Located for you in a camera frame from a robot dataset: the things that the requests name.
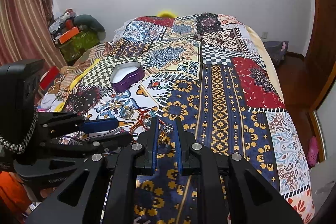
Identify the purple heart-shaped tin box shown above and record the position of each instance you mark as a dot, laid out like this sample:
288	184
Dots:
124	75

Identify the silver ring bangle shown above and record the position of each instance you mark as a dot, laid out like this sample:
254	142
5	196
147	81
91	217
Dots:
131	114

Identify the yellow cloth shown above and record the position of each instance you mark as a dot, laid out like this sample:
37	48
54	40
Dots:
74	83

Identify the orange box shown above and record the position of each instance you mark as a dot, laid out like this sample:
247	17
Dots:
67	35

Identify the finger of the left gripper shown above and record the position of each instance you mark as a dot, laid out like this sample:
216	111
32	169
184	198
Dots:
87	148
56	124

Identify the yellow round object behind bed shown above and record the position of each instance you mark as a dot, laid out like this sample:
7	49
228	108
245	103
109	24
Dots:
167	14

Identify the green patterned cabinet cloth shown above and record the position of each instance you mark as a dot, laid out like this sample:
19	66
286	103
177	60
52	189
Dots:
75	47

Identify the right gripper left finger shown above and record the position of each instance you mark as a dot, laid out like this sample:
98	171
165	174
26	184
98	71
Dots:
147	162

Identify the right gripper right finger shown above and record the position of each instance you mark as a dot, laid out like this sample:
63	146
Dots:
186	161

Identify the red box with white label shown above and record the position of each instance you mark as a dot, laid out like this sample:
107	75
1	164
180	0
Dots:
48	78

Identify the silver charm trinket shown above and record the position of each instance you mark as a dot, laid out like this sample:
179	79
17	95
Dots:
166	129

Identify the patchwork patterned bed cover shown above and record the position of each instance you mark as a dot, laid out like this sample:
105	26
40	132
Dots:
213	73

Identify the pink slipper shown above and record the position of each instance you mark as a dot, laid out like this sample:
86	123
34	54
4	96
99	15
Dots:
313	150

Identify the wall power outlet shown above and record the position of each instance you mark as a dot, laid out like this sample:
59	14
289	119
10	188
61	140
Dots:
264	35

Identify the brown wooden door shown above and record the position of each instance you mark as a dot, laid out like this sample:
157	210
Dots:
320	57

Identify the striped red gold curtain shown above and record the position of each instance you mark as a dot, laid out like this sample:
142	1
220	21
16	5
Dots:
25	32

